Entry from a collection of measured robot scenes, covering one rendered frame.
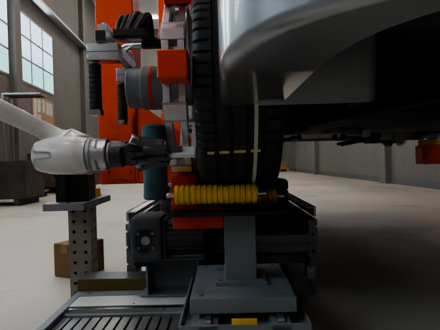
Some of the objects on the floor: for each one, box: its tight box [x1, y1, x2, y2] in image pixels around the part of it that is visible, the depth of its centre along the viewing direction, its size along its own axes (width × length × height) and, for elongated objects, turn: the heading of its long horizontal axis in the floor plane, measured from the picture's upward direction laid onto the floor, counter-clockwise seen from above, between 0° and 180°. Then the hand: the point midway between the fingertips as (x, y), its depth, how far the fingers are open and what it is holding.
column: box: [68, 206, 98, 297], centre depth 206 cm, size 10×10×42 cm
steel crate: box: [0, 160, 45, 206], centre depth 695 cm, size 80×99×67 cm
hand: (183, 152), depth 123 cm, fingers closed
